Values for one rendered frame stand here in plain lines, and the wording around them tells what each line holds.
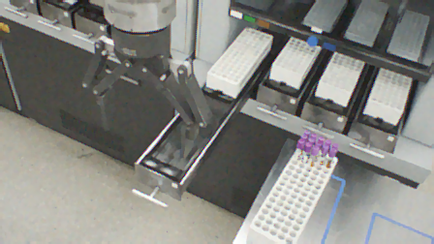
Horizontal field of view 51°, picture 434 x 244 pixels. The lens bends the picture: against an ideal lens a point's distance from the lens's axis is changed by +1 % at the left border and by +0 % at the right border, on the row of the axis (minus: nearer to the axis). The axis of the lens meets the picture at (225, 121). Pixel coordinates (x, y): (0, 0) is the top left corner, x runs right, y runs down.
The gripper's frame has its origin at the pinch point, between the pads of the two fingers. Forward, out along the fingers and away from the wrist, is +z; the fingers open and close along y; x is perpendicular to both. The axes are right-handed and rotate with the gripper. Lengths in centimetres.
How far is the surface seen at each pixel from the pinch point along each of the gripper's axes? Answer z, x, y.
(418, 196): 37, 43, 52
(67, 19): 36, 70, -73
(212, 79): 31, 56, -11
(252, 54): 29, 71, -4
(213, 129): 35, 40, -4
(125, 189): 114, 64, -53
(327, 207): 36, 29, 31
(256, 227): 30.3, 12.0, 17.9
